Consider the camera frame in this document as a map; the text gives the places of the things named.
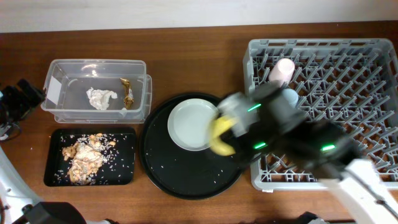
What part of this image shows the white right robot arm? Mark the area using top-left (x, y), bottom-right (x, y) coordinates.
top-left (209, 83), bottom-right (397, 223)

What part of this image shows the white tissue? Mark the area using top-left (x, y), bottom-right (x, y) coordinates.
top-left (86, 88), bottom-right (118, 110)

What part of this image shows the blue cup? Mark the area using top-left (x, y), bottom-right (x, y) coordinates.
top-left (282, 88), bottom-right (299, 108)

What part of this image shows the pink cup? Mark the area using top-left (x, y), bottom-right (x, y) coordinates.
top-left (268, 58), bottom-right (295, 86)

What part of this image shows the grey round plate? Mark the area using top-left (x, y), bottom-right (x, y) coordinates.
top-left (167, 98), bottom-right (218, 152)

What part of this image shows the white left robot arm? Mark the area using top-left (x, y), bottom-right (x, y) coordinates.
top-left (1, 79), bottom-right (91, 224)

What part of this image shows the black rectangular tray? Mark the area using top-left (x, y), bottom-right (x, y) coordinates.
top-left (44, 127), bottom-right (136, 187)

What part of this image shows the clear plastic waste bin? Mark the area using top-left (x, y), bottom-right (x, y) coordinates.
top-left (41, 59), bottom-right (152, 124)

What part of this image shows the yellow bowl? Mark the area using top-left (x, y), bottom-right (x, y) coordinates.
top-left (209, 116), bottom-right (237, 156)

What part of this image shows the round black serving tray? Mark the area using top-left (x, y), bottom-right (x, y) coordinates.
top-left (139, 92), bottom-right (244, 200)

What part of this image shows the grey dishwasher rack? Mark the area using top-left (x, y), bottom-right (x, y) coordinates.
top-left (243, 39), bottom-right (397, 190)

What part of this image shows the gold snack wrapper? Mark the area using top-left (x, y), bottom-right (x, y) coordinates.
top-left (120, 78), bottom-right (134, 110)

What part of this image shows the nuts and rice food waste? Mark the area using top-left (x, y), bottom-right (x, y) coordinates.
top-left (62, 133), bottom-right (116, 185)

